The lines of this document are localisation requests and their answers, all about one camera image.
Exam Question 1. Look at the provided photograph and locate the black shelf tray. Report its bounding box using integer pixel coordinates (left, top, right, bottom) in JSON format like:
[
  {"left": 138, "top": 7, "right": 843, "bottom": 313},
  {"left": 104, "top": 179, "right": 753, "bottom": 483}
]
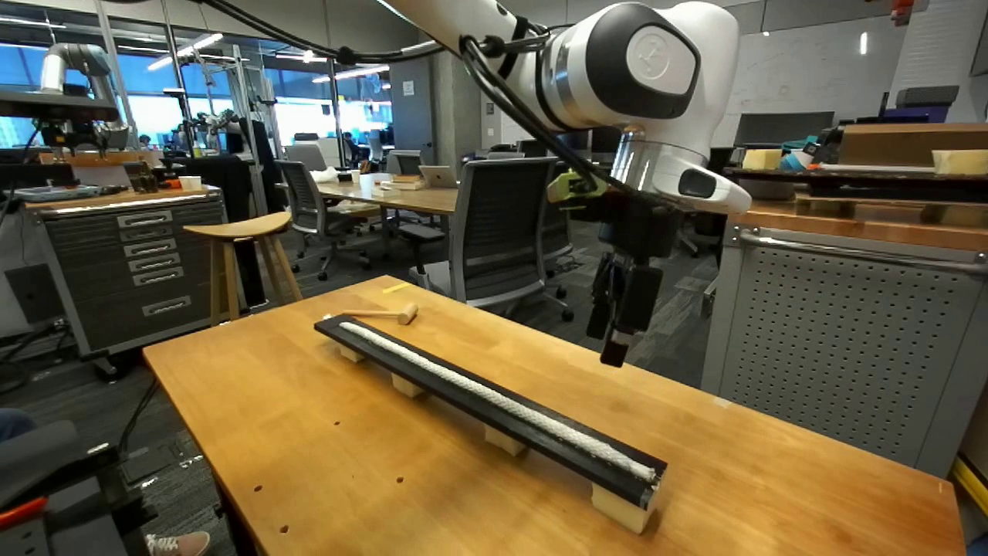
[{"left": 723, "top": 164, "right": 988, "bottom": 207}]

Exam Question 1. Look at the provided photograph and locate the cream tape roll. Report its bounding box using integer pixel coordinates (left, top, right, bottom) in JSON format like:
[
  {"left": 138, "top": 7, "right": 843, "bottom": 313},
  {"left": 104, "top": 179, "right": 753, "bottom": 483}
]
[{"left": 928, "top": 149, "right": 988, "bottom": 179}]

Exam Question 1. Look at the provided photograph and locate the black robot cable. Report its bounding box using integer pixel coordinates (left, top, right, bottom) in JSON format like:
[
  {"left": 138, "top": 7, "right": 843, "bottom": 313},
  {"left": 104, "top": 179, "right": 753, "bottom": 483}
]
[{"left": 194, "top": 0, "right": 633, "bottom": 195}]

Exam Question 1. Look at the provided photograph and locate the wooden meeting table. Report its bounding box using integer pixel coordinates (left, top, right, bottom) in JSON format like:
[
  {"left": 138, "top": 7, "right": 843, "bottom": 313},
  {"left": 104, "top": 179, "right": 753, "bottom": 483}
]
[{"left": 313, "top": 168, "right": 461, "bottom": 219}]

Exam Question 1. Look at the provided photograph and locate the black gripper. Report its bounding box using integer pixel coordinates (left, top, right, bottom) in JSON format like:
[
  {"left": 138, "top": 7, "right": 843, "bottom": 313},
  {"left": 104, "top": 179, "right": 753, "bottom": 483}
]
[{"left": 582, "top": 190, "right": 682, "bottom": 369}]

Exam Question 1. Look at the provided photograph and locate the large dark display screen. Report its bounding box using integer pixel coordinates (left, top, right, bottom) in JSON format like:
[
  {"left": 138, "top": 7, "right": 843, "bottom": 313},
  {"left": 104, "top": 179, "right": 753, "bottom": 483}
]
[{"left": 739, "top": 108, "right": 839, "bottom": 152}]

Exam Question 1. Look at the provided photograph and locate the large wooden support block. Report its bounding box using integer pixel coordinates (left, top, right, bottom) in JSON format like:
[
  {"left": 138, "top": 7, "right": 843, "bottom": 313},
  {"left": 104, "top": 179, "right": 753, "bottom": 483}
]
[{"left": 586, "top": 480, "right": 661, "bottom": 538}]

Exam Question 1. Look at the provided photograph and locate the dark office chair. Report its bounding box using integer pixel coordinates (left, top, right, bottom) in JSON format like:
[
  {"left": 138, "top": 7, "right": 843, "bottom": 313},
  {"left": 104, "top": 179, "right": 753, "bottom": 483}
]
[{"left": 275, "top": 156, "right": 382, "bottom": 283}]

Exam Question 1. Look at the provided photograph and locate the grey drawer cabinet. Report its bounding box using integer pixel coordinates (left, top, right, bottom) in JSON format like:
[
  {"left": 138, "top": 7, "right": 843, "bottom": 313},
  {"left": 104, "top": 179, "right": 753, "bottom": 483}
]
[{"left": 24, "top": 181, "right": 232, "bottom": 359}]

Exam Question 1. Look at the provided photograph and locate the wooden stool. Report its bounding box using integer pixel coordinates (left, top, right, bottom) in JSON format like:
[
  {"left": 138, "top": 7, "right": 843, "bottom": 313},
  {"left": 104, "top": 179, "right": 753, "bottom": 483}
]
[{"left": 181, "top": 207, "right": 305, "bottom": 323}]

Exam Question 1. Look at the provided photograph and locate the beige tape roll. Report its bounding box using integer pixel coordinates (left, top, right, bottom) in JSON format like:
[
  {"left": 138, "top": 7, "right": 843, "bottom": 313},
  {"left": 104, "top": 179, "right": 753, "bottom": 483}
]
[{"left": 741, "top": 149, "right": 783, "bottom": 177}]

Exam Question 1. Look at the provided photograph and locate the small wooden mallet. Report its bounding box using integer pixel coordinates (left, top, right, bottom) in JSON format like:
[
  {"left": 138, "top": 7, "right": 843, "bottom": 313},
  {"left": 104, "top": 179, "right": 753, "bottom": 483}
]
[{"left": 331, "top": 301, "right": 424, "bottom": 326}]

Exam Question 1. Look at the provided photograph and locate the wooden box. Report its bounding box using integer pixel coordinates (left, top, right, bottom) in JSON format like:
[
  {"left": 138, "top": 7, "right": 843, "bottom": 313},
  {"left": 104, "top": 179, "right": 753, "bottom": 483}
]
[{"left": 836, "top": 121, "right": 988, "bottom": 170}]

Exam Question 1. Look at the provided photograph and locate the grey mesh office chair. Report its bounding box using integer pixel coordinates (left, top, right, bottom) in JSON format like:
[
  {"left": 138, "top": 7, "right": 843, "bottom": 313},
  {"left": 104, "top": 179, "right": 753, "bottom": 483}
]
[{"left": 444, "top": 154, "right": 577, "bottom": 326}]

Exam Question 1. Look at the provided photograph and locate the long black block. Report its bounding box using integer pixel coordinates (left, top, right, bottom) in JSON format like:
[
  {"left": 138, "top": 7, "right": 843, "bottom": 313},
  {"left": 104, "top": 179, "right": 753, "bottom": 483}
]
[{"left": 313, "top": 313, "right": 671, "bottom": 513}]

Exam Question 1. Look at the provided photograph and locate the person's shoe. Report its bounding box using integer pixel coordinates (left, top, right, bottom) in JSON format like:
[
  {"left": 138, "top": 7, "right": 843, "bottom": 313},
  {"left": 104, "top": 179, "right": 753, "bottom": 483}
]
[{"left": 142, "top": 527, "right": 217, "bottom": 556}]

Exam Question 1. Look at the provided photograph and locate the red handled tool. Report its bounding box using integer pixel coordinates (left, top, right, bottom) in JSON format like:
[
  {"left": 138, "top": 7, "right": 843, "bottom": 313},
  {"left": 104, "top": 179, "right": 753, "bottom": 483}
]
[{"left": 0, "top": 497, "right": 50, "bottom": 535}]

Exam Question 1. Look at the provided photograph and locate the white rope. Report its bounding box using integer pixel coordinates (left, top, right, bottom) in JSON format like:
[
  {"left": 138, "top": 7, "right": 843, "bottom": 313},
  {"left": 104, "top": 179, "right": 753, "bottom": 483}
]
[{"left": 337, "top": 318, "right": 662, "bottom": 487}]

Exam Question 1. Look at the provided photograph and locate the blue tool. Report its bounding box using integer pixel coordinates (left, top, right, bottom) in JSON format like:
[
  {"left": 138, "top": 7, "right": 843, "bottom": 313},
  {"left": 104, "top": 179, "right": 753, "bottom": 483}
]
[{"left": 778, "top": 132, "right": 843, "bottom": 177}]

